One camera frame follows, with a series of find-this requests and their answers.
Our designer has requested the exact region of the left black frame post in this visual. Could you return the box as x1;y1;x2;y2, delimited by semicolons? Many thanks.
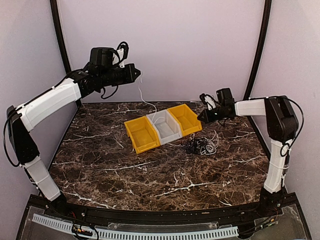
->
49;0;83;106

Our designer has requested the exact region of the white slotted cable duct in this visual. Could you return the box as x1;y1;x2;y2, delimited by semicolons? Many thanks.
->
32;213;239;240

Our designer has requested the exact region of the right yellow plastic bin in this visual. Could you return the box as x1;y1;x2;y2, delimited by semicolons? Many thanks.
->
167;104;203;137

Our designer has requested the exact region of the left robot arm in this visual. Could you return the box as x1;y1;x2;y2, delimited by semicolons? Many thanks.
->
2;41;141;218

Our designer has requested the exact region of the yellow plastic bin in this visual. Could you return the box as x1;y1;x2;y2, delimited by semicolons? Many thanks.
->
167;104;203;137
124;116;161;154

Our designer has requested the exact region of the right black frame post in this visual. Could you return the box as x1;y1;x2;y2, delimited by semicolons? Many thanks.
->
243;0;272;100

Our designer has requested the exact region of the black cable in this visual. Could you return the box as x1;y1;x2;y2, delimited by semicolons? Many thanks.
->
180;133;208;155

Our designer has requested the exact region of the left yellow plastic bin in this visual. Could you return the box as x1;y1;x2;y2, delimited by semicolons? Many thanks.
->
124;116;161;154

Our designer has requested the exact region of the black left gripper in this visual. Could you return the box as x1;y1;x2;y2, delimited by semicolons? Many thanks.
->
99;62;141;87

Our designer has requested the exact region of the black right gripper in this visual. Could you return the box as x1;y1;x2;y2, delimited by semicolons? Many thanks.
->
197;106;229;124

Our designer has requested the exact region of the black front rail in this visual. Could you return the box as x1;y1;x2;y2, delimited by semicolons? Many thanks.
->
38;200;283;226

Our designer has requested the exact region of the white plastic bin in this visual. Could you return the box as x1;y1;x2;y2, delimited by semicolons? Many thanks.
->
146;109;183;145

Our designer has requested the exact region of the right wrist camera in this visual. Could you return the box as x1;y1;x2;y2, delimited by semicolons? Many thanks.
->
199;93;220;111

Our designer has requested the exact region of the black frame post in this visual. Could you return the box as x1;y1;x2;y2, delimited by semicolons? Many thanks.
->
49;0;83;106
243;0;272;100

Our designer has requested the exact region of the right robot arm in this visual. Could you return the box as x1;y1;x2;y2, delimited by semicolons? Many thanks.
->
197;88;303;217

